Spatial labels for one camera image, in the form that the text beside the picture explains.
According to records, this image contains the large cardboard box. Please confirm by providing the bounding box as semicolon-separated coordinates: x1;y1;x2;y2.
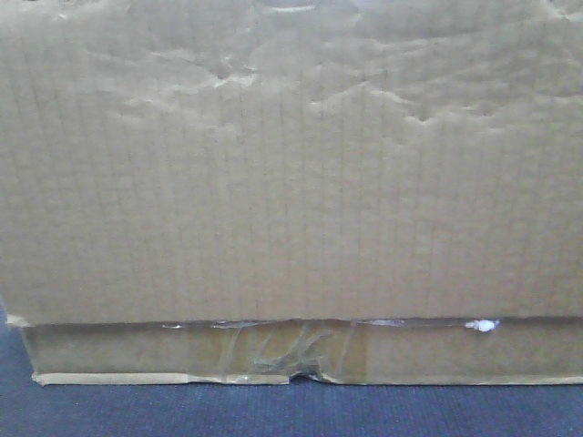
1;1;582;385

